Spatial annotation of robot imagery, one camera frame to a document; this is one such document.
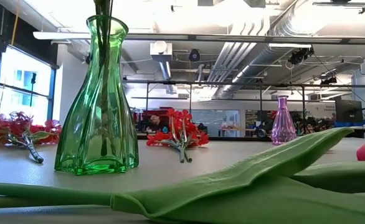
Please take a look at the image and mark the dark computer monitor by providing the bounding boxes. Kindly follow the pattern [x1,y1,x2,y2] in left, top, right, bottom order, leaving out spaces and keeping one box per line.
[334,99,364,124]

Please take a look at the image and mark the red blossom flower bunch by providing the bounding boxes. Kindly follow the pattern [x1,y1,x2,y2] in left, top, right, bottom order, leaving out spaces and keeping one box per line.
[145,108,210,164]

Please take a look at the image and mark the white blossom flower bunch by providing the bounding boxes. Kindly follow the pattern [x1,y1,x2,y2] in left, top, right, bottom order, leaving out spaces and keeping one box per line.
[93,0,118,158]

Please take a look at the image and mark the glass partition panel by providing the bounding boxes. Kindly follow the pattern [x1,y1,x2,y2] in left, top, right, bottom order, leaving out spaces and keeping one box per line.
[190,108,241,138]

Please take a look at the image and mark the silver spiral air duct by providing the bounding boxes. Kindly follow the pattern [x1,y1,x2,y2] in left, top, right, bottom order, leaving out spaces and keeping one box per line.
[215,0,319,100]

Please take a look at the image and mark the person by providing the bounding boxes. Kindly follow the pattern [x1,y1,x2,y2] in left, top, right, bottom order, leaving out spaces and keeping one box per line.
[147,114,164,132]

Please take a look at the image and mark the white ceiling unit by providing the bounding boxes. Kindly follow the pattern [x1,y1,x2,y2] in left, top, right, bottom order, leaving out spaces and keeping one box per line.
[149,40,173,62]

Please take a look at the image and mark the black pole with box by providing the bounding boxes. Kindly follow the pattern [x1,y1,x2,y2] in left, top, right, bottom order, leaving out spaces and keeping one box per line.
[29,72,37,107]

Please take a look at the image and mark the blue storage bins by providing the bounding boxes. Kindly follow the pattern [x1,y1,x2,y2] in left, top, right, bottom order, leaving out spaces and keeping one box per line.
[334,119,365,129]

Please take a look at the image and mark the black ceiling track light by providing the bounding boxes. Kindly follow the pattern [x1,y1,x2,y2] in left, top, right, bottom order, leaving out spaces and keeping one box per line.
[312,0,365,15]

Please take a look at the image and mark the long overhead light bar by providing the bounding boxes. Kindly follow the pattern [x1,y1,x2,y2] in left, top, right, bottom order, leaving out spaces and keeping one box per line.
[32,30,365,45]

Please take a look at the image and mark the large bright window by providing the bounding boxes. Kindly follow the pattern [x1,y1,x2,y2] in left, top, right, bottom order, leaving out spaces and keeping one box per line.
[0,45,57,125]

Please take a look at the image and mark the red blossom spray grey stem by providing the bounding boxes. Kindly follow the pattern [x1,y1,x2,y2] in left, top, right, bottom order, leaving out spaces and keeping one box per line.
[0,111,64,164]

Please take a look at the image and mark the purple glass vase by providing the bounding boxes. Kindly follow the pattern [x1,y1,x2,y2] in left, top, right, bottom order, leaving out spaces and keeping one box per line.
[270,95,298,146]

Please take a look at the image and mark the yellow hanging cable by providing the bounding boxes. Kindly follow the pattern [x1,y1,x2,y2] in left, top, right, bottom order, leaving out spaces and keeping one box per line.
[11,0,21,47]

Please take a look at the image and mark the black neighbouring station frame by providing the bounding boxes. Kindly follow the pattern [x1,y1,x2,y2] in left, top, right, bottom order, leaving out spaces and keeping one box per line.
[123,80,365,139]

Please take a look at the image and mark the white ceiling pipe bundle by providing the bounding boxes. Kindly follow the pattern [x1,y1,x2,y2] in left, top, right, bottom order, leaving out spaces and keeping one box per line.
[206,12,272,83]

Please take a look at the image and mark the green glass vase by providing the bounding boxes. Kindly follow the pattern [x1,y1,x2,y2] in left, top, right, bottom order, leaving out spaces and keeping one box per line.
[54,14,140,177]

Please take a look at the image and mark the red tool cabinet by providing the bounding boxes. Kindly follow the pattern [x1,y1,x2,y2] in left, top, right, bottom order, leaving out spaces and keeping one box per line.
[138,108,171,133]

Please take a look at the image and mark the black ceiling spotlight cluster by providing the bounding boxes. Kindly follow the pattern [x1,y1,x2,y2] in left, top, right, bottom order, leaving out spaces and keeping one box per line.
[287,46,315,66]

